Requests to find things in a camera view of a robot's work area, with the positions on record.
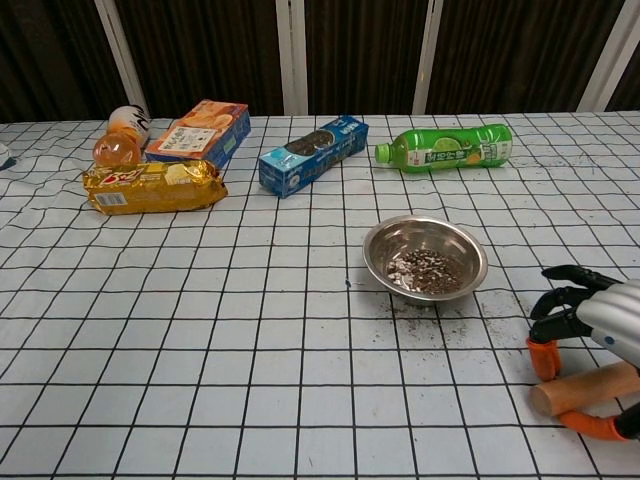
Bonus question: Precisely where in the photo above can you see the white metal frame post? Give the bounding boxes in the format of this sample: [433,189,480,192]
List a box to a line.
[577,0,640,112]
[93,0,151,121]
[411,0,445,116]
[274,0,309,117]

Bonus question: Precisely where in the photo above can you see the stainless steel bowl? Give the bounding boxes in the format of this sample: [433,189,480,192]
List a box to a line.
[362,214,489,307]

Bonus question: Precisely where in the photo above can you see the wooden rolling pin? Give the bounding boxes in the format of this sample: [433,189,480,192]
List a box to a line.
[529,360,640,416]

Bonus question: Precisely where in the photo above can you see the green drink bottle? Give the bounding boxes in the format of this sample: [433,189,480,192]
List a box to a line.
[375,123,515,175]

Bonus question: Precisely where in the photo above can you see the gold biscuit packet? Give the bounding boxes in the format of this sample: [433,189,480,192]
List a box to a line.
[82,159,229,216]

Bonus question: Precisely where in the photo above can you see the blue cookie box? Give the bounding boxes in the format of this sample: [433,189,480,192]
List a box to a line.
[257,115,370,200]

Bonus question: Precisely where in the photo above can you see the white checkered tablecloth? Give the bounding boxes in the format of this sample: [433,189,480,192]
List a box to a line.
[0,112,640,480]

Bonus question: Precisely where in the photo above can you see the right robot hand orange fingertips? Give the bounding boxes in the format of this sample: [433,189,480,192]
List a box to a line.
[525,264,640,444]

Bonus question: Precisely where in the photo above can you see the orange juice bottle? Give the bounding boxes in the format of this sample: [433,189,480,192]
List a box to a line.
[93,103,152,168]

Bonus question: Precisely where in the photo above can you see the orange biscuit box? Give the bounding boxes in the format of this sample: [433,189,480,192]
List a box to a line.
[144,98,251,171]

